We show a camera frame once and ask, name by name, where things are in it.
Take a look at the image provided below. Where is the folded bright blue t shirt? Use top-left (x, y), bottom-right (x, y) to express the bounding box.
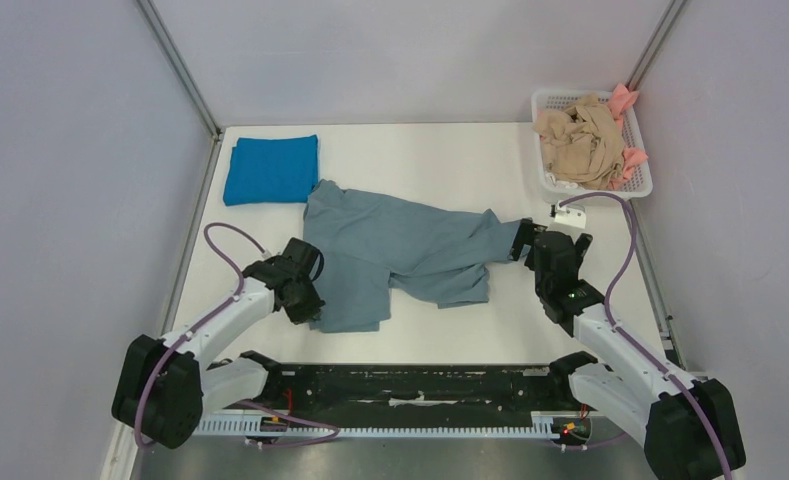
top-left (223, 135), bottom-right (319, 206)

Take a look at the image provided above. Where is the left aluminium frame post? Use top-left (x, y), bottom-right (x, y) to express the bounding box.
top-left (134, 0), bottom-right (222, 140)

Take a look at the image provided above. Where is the white plastic laundry basket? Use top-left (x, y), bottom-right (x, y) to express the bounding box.
top-left (531, 84), bottom-right (653, 203)

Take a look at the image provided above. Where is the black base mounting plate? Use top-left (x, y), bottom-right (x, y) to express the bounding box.
top-left (155, 360), bottom-right (683, 431)

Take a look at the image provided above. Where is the white slotted cable duct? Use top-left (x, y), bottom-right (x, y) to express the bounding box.
top-left (192, 410), bottom-right (582, 441)

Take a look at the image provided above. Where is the aluminium frame post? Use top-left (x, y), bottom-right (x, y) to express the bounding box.
top-left (626, 0), bottom-right (690, 90)
top-left (134, 0), bottom-right (222, 140)

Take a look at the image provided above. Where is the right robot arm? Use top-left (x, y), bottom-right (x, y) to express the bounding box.
top-left (510, 219), bottom-right (747, 479)

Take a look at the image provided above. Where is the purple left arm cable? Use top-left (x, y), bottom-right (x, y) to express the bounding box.
top-left (132, 222), bottom-right (342, 452)

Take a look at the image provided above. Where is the grey blue t shirt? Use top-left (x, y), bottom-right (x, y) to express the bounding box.
top-left (303, 180), bottom-right (521, 333)

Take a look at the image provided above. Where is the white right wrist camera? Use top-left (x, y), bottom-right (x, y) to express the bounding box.
top-left (550, 203), bottom-right (587, 230)

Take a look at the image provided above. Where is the right aluminium frame post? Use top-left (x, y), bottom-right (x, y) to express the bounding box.
top-left (626, 0), bottom-right (690, 90)

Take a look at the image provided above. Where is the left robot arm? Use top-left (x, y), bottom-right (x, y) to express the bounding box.
top-left (111, 238), bottom-right (325, 449)

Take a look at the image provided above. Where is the pink t shirt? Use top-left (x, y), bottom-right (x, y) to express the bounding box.
top-left (607, 83), bottom-right (650, 190)

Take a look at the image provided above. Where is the beige t shirt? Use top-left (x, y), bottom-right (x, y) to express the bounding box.
top-left (533, 93), bottom-right (626, 190)

